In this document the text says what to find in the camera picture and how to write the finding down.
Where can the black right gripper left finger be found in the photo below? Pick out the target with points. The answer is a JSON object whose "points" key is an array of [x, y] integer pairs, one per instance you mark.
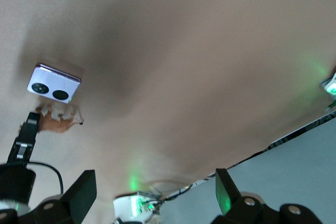
{"points": [[78, 195]]}

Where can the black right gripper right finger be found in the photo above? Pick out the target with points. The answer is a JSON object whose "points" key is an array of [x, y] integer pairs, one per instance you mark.
{"points": [[236, 200]]}

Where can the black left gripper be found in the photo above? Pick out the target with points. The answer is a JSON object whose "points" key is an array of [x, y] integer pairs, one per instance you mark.
{"points": [[15, 182]]}

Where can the brown lion statue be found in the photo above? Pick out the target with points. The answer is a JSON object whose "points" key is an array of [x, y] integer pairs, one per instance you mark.
{"points": [[59, 123]]}

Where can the lilac flip phone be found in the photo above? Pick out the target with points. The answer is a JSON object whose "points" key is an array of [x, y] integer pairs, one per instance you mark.
{"points": [[53, 83]]}

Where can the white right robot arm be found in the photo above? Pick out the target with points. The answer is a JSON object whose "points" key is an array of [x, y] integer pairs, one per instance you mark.
{"points": [[329, 85]]}

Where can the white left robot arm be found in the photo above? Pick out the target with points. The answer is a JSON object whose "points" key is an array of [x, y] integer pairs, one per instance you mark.
{"points": [[131, 205]]}

